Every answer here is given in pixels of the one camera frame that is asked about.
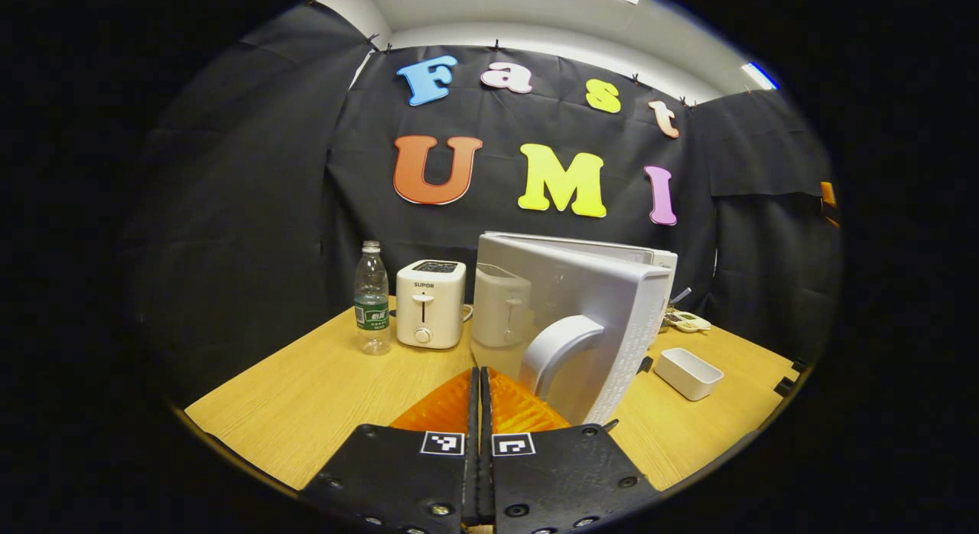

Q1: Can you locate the white divided condiment dish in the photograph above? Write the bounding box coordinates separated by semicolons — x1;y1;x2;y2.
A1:
662;308;712;334

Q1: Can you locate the white rectangular tray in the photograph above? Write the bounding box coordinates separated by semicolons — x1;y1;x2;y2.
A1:
653;347;725;402

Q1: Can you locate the white microwave oven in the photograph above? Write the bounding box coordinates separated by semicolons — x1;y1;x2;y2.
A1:
470;230;679;431

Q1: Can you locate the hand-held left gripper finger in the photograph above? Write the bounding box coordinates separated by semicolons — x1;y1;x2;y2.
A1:
480;366;663;534
298;366;480;534

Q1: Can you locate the small ceiling light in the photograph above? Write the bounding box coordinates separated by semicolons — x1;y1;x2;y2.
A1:
740;61;779;91

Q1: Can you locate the clear green-label water bottle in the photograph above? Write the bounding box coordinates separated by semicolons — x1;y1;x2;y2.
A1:
353;240;392;357

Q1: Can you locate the white toaster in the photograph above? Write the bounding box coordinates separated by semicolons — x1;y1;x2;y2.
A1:
395;259;473;350

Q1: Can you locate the black backdrop cloth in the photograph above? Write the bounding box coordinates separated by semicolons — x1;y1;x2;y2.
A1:
126;2;842;405

